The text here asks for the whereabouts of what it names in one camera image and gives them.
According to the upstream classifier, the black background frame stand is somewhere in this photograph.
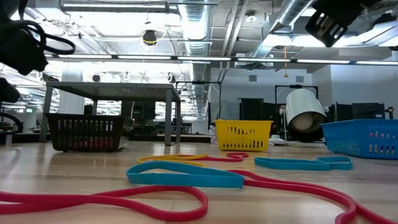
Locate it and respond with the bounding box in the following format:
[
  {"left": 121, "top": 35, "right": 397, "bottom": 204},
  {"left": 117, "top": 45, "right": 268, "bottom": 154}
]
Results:
[{"left": 275, "top": 83, "right": 320, "bottom": 106}]

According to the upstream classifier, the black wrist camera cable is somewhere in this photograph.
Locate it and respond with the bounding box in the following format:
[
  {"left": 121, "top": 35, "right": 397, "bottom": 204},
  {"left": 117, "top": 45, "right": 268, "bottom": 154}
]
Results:
[{"left": 18, "top": 0, "right": 76, "bottom": 56}]

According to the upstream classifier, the black overhead camera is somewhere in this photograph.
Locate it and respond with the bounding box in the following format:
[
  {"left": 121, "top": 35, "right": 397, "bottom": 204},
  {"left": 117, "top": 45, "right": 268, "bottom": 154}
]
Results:
[{"left": 142, "top": 29, "right": 158, "bottom": 47}]

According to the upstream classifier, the yellow plastic basket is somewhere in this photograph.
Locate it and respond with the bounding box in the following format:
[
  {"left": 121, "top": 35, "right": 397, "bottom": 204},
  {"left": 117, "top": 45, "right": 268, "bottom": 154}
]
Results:
[{"left": 214, "top": 119, "right": 274, "bottom": 152}]

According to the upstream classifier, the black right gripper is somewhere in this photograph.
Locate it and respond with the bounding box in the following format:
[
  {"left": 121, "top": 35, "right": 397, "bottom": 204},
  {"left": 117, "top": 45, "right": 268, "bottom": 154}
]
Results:
[{"left": 304, "top": 0, "right": 374, "bottom": 48}]

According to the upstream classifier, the grey perforated metal shelf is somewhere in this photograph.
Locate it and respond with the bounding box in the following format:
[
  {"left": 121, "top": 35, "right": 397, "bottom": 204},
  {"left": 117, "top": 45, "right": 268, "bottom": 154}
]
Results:
[{"left": 39, "top": 81, "right": 182, "bottom": 147}]

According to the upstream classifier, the blue plastic basket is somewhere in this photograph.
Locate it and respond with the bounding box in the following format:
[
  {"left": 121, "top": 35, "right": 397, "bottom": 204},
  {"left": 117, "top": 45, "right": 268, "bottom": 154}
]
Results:
[{"left": 320, "top": 119, "right": 398, "bottom": 161}]

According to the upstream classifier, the silver spiral duct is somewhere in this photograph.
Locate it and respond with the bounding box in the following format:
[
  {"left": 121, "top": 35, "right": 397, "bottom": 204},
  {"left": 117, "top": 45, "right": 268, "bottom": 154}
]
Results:
[
  {"left": 178, "top": 0, "right": 216, "bottom": 119},
  {"left": 248, "top": 0, "right": 313, "bottom": 60}
]

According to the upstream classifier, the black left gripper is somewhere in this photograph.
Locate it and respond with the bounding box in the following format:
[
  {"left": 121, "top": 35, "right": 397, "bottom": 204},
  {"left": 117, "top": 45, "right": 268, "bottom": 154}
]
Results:
[{"left": 0, "top": 0, "right": 49, "bottom": 75}]

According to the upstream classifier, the black plastic basket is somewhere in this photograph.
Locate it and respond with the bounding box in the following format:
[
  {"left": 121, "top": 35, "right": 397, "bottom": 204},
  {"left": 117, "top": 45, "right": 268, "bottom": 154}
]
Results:
[{"left": 45, "top": 113, "right": 134, "bottom": 153}]

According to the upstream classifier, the long red rubber band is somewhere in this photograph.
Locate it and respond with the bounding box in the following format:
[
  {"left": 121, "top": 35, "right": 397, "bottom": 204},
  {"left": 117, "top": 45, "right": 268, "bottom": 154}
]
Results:
[{"left": 226, "top": 169, "right": 398, "bottom": 224}]

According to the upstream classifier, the yellow rubber band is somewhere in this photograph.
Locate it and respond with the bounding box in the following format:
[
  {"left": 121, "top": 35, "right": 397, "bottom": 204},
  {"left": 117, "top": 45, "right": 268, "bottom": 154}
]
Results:
[{"left": 137, "top": 153, "right": 210, "bottom": 168}]

